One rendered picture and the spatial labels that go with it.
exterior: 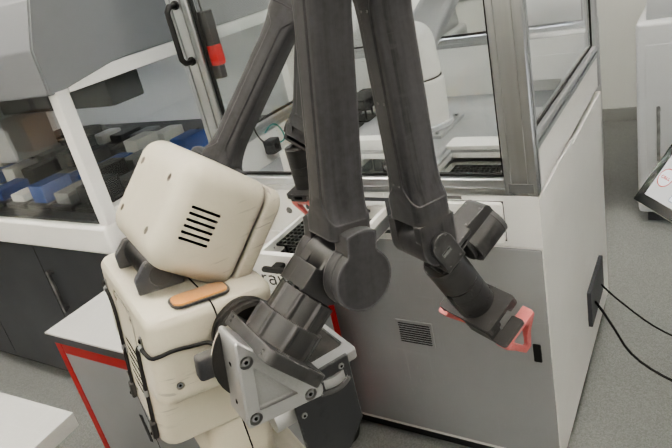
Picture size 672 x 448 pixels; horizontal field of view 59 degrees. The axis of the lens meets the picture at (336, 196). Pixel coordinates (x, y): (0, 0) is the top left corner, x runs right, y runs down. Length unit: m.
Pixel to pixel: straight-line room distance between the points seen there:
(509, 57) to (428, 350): 0.94
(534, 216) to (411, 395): 0.82
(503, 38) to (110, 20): 1.32
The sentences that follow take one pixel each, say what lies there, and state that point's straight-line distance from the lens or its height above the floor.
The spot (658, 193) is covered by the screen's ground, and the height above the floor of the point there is 0.99.
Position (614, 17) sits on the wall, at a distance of 4.70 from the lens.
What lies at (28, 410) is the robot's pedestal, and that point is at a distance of 1.65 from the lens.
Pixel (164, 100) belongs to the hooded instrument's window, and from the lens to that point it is 2.32.
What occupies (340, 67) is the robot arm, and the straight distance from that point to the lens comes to 0.65.
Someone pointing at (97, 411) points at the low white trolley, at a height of 0.47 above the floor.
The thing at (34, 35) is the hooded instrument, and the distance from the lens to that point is 2.02.
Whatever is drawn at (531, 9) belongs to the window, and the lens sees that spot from 1.53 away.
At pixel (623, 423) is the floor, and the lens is 2.27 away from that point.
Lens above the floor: 1.59
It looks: 22 degrees down
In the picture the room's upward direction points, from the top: 13 degrees counter-clockwise
